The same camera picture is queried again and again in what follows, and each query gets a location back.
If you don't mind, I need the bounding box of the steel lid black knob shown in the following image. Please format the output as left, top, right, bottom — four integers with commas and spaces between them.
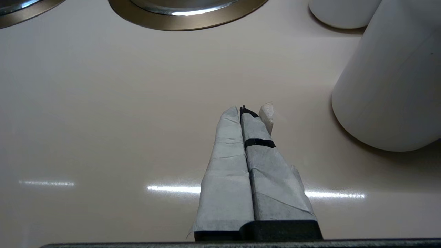
0, 0, 42, 16
130, 0, 238, 16

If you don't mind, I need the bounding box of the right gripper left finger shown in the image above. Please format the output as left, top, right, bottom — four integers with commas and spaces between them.
193, 106, 255, 241

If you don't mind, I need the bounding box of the white round container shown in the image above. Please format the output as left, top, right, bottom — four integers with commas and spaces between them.
331, 0, 441, 153

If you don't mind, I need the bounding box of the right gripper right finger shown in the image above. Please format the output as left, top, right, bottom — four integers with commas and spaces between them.
239, 102, 323, 241

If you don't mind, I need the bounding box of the white ceramic jar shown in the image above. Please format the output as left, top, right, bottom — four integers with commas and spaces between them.
308, 0, 383, 30

